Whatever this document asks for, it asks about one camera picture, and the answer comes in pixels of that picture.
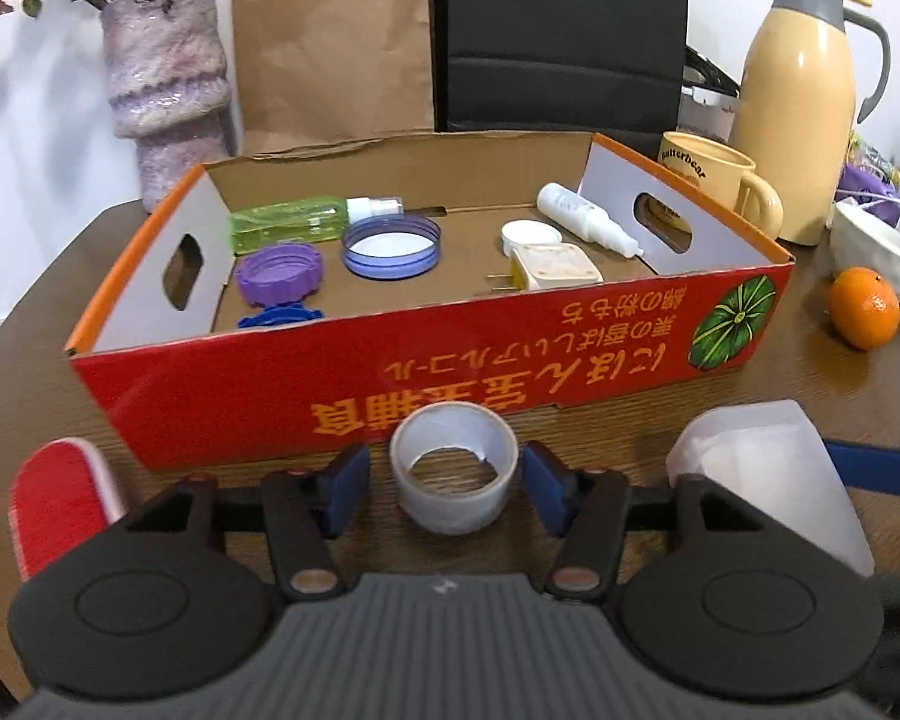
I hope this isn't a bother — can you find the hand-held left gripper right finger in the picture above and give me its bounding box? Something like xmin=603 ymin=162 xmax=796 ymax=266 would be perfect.
xmin=521 ymin=441 xmax=781 ymax=602

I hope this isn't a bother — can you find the pink white textured vase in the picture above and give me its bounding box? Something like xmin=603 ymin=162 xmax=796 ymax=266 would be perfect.
xmin=101 ymin=0 xmax=235 ymax=215

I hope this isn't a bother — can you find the dark blue lid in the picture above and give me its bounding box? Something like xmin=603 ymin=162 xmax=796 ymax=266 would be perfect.
xmin=238 ymin=302 xmax=323 ymax=329

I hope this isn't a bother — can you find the white plug adapter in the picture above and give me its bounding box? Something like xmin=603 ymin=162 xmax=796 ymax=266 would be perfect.
xmin=487 ymin=242 xmax=601 ymax=295

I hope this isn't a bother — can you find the yellow mug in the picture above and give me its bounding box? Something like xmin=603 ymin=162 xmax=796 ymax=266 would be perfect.
xmin=658 ymin=131 xmax=785 ymax=241

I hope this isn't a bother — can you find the blue ring lid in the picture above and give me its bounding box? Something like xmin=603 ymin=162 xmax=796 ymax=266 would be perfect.
xmin=342 ymin=215 xmax=443 ymax=278

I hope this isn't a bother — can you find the yellow thermos jug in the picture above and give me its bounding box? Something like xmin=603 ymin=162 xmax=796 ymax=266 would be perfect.
xmin=727 ymin=0 xmax=892 ymax=247

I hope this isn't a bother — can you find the red cardboard box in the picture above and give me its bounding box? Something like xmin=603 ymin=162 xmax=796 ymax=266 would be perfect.
xmin=65 ymin=131 xmax=797 ymax=473

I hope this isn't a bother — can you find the clear plastic container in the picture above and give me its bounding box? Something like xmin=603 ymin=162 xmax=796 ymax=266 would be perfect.
xmin=666 ymin=400 xmax=876 ymax=577

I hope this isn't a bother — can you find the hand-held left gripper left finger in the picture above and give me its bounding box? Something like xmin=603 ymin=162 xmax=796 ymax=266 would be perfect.
xmin=124 ymin=444 xmax=372 ymax=601

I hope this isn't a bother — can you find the purple cloth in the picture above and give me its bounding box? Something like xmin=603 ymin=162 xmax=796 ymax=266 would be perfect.
xmin=836 ymin=161 xmax=900 ymax=203

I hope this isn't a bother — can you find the green spray bottle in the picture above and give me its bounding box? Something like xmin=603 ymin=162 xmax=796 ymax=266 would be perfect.
xmin=229 ymin=195 xmax=404 ymax=254

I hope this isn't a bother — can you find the translucent round cap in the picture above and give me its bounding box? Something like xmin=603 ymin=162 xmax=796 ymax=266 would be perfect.
xmin=390 ymin=403 xmax=522 ymax=536

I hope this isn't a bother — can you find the orange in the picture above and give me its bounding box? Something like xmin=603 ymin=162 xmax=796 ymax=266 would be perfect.
xmin=830 ymin=268 xmax=900 ymax=351

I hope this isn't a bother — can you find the white spray bottle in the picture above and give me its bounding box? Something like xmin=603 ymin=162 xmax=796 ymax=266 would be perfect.
xmin=536 ymin=182 xmax=644 ymax=256

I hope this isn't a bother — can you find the white round cap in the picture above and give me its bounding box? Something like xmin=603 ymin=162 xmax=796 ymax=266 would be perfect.
xmin=501 ymin=220 xmax=563 ymax=254

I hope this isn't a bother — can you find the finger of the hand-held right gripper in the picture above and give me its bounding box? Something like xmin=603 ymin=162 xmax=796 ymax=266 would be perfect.
xmin=825 ymin=439 xmax=900 ymax=500

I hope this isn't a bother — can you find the colourful packet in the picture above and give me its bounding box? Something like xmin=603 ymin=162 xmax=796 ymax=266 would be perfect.
xmin=847 ymin=131 xmax=900 ymax=175

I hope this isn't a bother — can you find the red white lint brush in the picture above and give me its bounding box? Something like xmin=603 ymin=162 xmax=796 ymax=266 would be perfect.
xmin=7 ymin=437 xmax=126 ymax=582

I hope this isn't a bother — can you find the white black appliance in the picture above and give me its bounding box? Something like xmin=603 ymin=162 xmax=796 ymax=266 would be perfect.
xmin=679 ymin=45 xmax=740 ymax=143

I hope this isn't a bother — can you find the white bowl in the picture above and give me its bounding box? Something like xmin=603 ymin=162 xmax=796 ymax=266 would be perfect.
xmin=829 ymin=200 xmax=900 ymax=301

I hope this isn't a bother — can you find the purple scalloped lid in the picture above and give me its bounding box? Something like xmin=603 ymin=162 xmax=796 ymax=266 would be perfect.
xmin=234 ymin=242 xmax=323 ymax=306

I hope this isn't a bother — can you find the black paper bag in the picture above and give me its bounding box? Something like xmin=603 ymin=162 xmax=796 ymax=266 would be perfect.
xmin=433 ymin=0 xmax=689 ymax=140

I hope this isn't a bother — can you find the brown paper bag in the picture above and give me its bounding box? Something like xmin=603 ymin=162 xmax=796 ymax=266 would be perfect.
xmin=230 ymin=0 xmax=436 ymax=157

